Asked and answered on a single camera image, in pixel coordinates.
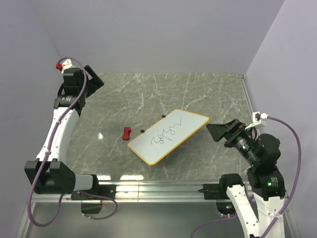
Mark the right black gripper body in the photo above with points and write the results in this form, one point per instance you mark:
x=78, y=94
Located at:
x=239, y=138

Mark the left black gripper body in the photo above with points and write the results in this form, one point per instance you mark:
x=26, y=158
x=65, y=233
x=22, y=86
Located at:
x=92, y=85

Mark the yellow framed whiteboard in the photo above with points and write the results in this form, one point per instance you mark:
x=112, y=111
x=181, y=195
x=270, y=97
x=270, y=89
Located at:
x=167, y=134

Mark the red whiteboard eraser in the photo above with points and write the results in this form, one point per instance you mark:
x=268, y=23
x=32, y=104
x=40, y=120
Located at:
x=126, y=133

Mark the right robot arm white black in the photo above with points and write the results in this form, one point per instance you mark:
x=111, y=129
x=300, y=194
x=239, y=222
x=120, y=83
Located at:
x=261, y=152

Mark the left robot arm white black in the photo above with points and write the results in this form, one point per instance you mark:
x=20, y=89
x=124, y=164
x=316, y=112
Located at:
x=48, y=173

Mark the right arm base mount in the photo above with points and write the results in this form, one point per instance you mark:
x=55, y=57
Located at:
x=212, y=191

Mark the right side aluminium rail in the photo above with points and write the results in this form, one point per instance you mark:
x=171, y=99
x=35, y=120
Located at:
x=246, y=93

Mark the aluminium rail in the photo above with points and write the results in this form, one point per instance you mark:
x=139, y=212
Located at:
x=246, y=93
x=159, y=191

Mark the aluminium front rail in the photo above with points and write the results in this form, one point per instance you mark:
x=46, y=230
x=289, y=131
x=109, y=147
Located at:
x=159, y=191

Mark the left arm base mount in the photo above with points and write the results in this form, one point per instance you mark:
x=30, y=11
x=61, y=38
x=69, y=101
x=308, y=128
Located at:
x=92, y=200

